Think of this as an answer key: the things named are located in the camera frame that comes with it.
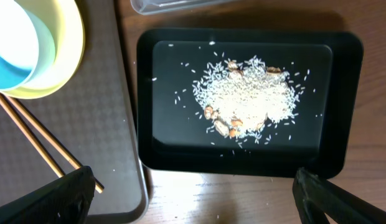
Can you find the black tray bin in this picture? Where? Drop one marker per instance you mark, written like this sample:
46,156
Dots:
346,59

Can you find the rice and nut scraps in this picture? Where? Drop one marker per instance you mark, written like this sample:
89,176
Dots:
268,97

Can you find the clear plastic bin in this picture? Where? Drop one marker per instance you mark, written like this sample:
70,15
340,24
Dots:
149,7

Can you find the light blue bowl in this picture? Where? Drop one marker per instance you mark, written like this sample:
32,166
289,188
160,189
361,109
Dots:
27,47

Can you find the wooden chopstick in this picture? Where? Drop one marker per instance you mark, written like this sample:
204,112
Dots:
31,137
45,133

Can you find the yellow plate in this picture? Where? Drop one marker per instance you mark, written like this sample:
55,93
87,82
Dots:
64,21

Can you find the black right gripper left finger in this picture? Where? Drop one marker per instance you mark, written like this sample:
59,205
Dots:
65,200

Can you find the dark brown serving tray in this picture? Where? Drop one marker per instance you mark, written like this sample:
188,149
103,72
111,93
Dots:
92,118

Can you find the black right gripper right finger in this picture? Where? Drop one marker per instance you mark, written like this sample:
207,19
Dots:
317,199

